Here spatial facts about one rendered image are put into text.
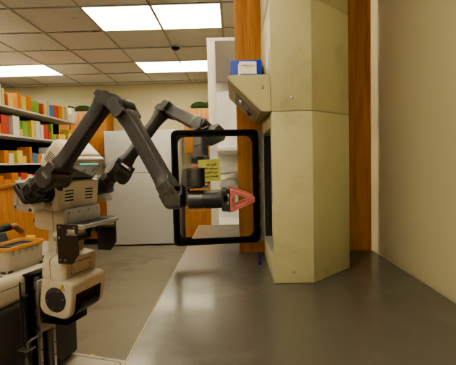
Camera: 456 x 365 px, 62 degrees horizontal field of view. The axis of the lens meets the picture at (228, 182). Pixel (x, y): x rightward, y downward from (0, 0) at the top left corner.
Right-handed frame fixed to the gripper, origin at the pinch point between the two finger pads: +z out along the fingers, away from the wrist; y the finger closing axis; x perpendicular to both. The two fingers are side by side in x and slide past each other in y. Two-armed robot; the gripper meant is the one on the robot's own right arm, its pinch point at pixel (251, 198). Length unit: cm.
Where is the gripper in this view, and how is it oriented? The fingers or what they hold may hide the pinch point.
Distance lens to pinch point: 119.4
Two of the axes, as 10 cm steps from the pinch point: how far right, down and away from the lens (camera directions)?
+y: 0.1, -0.6, 10.0
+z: 10.0, -0.3, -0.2
